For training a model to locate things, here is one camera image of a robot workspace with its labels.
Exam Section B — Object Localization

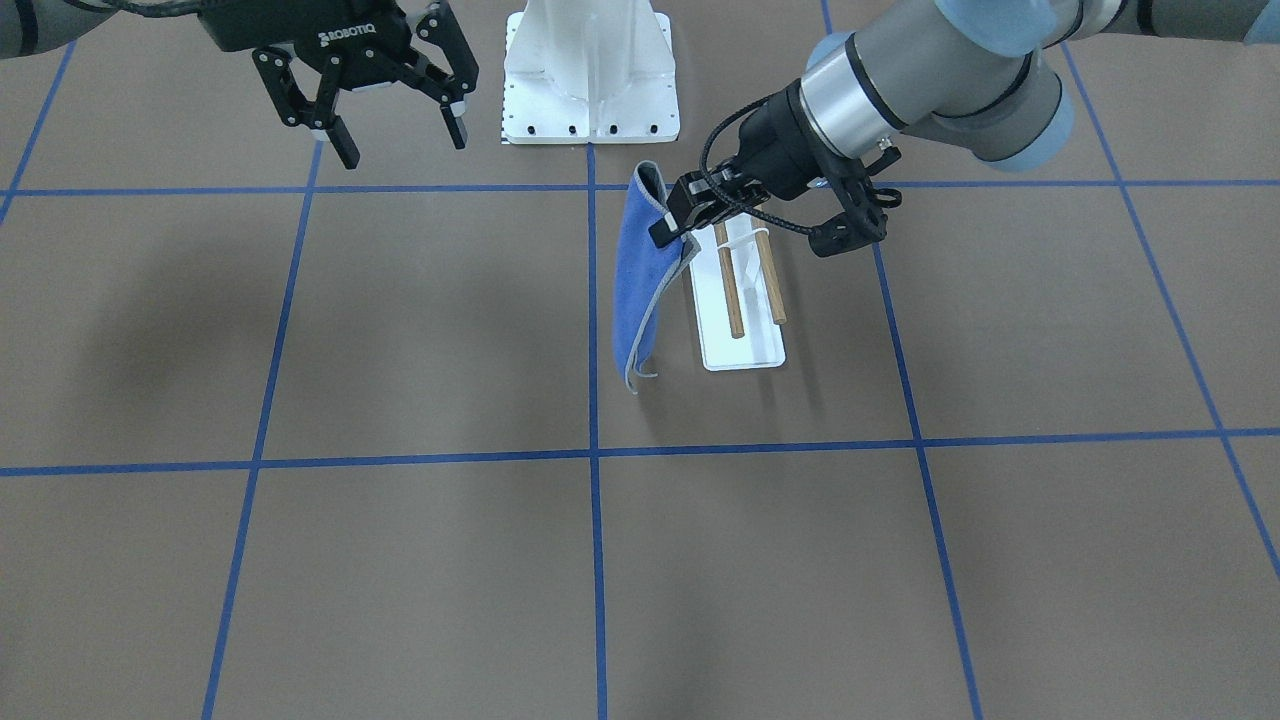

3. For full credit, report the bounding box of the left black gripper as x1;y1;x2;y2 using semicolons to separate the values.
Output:
648;83;902;258

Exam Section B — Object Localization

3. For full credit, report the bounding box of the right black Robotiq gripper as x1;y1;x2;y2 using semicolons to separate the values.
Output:
197;1;479;170

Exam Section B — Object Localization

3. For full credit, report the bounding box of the blue microfiber towel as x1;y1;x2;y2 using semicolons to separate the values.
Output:
611;160;701;395

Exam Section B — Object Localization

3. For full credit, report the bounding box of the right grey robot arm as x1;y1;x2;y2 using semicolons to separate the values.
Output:
1;1;479;169

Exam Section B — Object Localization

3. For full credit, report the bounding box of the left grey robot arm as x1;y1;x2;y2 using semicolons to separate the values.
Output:
649;1;1277;258

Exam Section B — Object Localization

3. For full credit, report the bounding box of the white towel rack with wooden bars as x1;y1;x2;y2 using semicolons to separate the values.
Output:
690;214;787;372

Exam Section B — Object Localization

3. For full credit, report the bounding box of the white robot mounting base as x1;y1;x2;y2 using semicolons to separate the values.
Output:
500;1;681;145

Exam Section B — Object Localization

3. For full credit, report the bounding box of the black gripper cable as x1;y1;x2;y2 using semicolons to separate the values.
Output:
700;95;817;237

